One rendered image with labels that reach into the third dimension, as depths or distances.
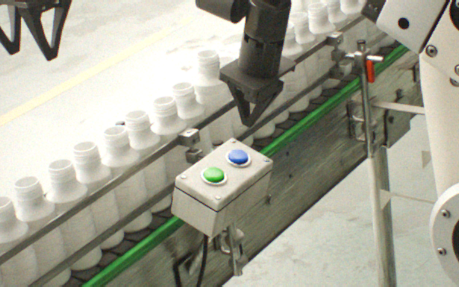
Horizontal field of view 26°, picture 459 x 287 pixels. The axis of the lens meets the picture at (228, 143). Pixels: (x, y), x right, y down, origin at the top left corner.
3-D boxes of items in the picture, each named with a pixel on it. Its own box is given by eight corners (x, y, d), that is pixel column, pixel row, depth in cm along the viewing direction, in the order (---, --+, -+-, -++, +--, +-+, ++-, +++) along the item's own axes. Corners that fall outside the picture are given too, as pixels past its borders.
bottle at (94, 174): (82, 239, 152) (59, 144, 145) (118, 227, 154) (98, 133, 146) (92, 257, 147) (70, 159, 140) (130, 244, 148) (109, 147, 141)
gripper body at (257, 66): (215, 81, 133) (222, 34, 129) (258, 55, 140) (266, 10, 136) (253, 102, 130) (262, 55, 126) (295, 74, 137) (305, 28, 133)
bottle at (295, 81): (279, 116, 183) (268, 33, 176) (276, 104, 189) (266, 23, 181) (311, 111, 183) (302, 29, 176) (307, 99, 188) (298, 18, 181)
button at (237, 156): (235, 152, 146) (237, 145, 146) (251, 162, 145) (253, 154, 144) (223, 161, 144) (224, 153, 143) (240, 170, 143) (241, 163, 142)
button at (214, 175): (211, 170, 142) (212, 162, 141) (227, 179, 141) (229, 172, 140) (199, 179, 140) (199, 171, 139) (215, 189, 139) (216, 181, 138)
